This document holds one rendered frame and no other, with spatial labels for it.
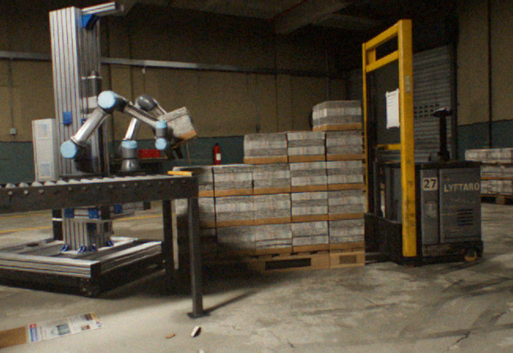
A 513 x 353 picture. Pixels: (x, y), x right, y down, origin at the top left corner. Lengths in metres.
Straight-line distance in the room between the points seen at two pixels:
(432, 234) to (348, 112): 1.13
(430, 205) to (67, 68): 2.91
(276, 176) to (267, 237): 0.46
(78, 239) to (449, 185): 2.85
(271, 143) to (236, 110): 7.54
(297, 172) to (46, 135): 1.92
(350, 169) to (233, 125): 7.47
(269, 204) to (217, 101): 7.48
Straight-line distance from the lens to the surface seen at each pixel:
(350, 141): 3.56
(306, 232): 3.50
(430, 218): 3.71
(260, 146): 3.39
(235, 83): 10.99
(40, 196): 2.40
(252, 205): 3.39
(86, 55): 3.72
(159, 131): 3.02
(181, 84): 10.46
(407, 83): 3.58
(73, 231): 3.70
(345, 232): 3.61
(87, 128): 3.18
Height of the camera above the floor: 0.92
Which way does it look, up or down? 3 degrees down
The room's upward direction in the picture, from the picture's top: 2 degrees counter-clockwise
